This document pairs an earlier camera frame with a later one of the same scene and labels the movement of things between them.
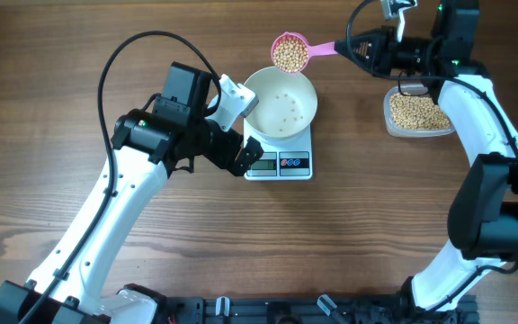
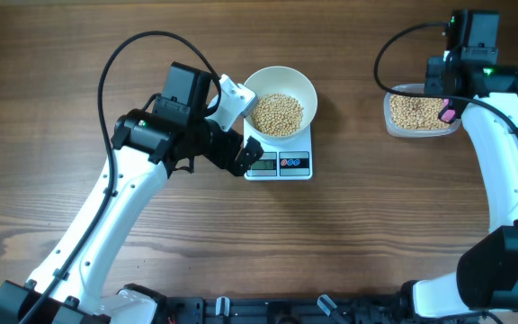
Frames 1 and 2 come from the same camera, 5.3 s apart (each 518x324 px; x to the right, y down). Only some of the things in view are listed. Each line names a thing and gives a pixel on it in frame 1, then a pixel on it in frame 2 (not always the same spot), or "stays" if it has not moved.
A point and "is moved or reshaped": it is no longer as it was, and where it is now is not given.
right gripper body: x=409 y=54 → x=435 y=67
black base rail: x=308 y=310 stays
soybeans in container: x=417 y=112 stays
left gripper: x=224 y=157 stays
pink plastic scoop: x=291 y=52 is moved or reshaped
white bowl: x=287 y=102 stays
